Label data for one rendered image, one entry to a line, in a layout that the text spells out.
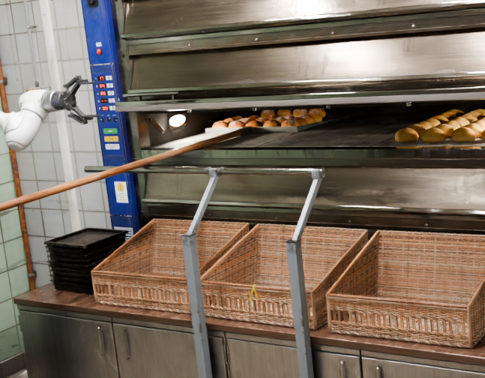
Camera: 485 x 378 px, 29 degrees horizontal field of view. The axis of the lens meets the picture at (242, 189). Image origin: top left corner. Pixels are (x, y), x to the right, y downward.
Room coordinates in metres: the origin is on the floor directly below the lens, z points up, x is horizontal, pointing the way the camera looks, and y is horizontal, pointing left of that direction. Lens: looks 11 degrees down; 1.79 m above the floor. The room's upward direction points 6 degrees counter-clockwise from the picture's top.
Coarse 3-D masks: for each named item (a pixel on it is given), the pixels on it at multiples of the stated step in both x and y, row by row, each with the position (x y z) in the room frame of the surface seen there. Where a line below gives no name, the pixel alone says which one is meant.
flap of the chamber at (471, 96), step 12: (384, 96) 3.54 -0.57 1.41; (396, 96) 3.51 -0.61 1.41; (408, 96) 3.48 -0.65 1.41; (420, 96) 3.45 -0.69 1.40; (432, 96) 3.42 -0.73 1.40; (444, 96) 3.40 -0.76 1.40; (456, 96) 3.37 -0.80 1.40; (468, 96) 3.34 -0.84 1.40; (480, 96) 3.32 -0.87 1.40; (120, 108) 4.31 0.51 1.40; (132, 108) 4.27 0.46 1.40; (144, 108) 4.23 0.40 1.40; (156, 108) 4.18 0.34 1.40; (168, 108) 4.14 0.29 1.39; (180, 108) 4.10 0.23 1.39; (192, 108) 4.07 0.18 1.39; (204, 108) 4.03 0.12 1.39; (216, 108) 3.99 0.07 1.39; (228, 108) 4.06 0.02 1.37
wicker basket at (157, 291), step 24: (144, 240) 4.31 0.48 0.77; (168, 240) 4.31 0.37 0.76; (216, 240) 4.16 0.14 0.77; (120, 264) 4.16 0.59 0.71; (144, 264) 4.29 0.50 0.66; (168, 264) 4.29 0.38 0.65; (96, 288) 4.01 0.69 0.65; (120, 288) 3.92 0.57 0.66; (144, 288) 3.85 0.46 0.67; (168, 288) 3.77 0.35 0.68
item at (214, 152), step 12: (144, 156) 4.44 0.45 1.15; (180, 156) 4.31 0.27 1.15; (192, 156) 4.27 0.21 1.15; (204, 156) 4.23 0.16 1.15; (216, 156) 4.19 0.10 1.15; (228, 156) 4.16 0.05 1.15; (240, 156) 4.12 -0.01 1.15; (252, 156) 4.08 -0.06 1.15; (264, 156) 4.04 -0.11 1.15; (276, 156) 4.01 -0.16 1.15; (288, 156) 3.97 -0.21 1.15; (300, 156) 3.94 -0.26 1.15; (312, 156) 3.90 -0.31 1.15; (324, 156) 3.87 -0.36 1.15; (336, 156) 3.84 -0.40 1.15; (348, 156) 3.80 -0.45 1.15; (360, 156) 3.77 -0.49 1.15; (372, 156) 3.74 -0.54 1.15; (384, 156) 3.71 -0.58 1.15; (396, 156) 3.68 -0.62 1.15; (408, 156) 3.65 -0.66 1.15; (420, 156) 3.62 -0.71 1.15; (432, 156) 3.59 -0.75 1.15; (444, 156) 3.56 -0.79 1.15; (456, 156) 3.53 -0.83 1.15; (468, 156) 3.51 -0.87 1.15; (480, 156) 3.48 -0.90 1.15
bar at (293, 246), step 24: (96, 168) 4.11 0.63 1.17; (144, 168) 3.95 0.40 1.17; (168, 168) 3.88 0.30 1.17; (192, 168) 3.81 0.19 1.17; (216, 168) 3.74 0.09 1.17; (240, 168) 3.67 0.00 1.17; (264, 168) 3.61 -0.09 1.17; (288, 168) 3.54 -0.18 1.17; (312, 168) 3.48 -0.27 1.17; (312, 192) 3.42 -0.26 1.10; (192, 240) 3.56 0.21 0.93; (288, 240) 3.30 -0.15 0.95; (192, 264) 3.55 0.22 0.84; (288, 264) 3.29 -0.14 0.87; (192, 288) 3.56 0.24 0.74; (192, 312) 3.56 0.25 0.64; (312, 360) 3.30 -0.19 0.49
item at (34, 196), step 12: (240, 132) 4.55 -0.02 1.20; (192, 144) 4.25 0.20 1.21; (204, 144) 4.30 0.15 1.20; (156, 156) 4.02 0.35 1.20; (168, 156) 4.08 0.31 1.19; (120, 168) 3.82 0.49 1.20; (132, 168) 3.88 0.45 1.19; (84, 180) 3.64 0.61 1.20; (96, 180) 3.70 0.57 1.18; (36, 192) 3.44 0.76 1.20; (48, 192) 3.48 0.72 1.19; (60, 192) 3.54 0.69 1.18; (0, 204) 3.29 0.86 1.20; (12, 204) 3.33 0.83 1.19
